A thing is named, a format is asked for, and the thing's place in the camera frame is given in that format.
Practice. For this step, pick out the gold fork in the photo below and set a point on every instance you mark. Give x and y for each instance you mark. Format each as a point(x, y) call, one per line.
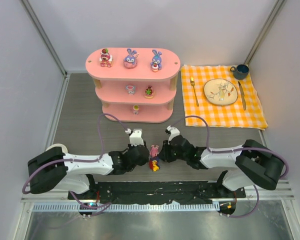
point(192, 83)

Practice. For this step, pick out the white ceramic bowl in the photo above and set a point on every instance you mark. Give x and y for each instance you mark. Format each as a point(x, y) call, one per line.
point(62, 146)

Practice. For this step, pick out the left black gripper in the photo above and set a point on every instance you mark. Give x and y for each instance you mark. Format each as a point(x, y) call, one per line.
point(145, 155)

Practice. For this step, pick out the pink three-tier wooden shelf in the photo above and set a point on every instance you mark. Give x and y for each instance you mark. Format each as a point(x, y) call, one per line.
point(110, 85)

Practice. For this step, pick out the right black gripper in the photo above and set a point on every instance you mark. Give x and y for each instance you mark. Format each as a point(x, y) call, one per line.
point(164, 153)

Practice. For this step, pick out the pink toy with yellow hat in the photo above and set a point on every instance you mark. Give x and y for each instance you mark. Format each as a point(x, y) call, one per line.
point(135, 109)

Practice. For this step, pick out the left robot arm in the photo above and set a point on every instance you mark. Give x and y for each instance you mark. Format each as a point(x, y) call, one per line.
point(54, 169)

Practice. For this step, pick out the dark blue ceramic mug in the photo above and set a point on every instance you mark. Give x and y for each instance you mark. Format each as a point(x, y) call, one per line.
point(240, 71)

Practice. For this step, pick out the pink pig toy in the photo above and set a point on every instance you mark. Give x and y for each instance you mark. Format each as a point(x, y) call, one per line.
point(154, 151)

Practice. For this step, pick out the red yellow bird toy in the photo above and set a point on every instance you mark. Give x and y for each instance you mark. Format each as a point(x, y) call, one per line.
point(154, 164)

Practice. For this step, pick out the purple bunny with cake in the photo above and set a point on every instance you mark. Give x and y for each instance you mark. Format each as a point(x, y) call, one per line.
point(156, 62)

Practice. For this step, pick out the white slotted cable duct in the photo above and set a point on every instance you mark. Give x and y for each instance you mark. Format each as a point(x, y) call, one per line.
point(173, 207)

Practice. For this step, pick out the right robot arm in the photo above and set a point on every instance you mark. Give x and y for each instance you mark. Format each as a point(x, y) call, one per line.
point(248, 164)

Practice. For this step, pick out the white pink toy middle shelf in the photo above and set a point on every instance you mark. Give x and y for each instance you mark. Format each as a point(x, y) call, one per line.
point(131, 89)

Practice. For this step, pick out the cream decorated ceramic plate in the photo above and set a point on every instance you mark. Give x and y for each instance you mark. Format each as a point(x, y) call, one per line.
point(220, 92)

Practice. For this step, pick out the yellow white checkered cloth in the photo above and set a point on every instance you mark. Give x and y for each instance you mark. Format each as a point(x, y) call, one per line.
point(227, 116)

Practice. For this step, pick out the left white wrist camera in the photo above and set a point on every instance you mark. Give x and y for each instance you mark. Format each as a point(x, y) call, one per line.
point(135, 137)

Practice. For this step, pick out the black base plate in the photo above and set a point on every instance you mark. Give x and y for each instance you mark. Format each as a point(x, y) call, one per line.
point(159, 192)

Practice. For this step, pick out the pink bear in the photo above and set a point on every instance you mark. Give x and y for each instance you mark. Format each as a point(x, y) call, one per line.
point(106, 59)
point(149, 92)

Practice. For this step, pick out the gold knife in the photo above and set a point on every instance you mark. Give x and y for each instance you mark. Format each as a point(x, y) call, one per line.
point(242, 94)

